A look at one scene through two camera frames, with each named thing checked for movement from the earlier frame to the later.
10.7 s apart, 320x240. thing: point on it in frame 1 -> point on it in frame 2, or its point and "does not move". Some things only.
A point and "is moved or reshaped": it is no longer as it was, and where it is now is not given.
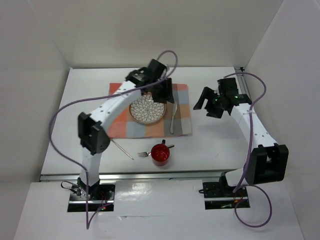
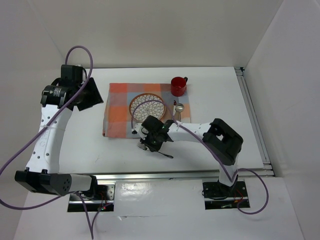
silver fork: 146,154 is moved or reshaped
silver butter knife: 175,109 does not move
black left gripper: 165,94 -> 95,97
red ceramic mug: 160,154 -> 178,86
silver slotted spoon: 122,149 -> 179,107
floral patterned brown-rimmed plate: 145,110 does not move
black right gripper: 207,93 -> 152,148
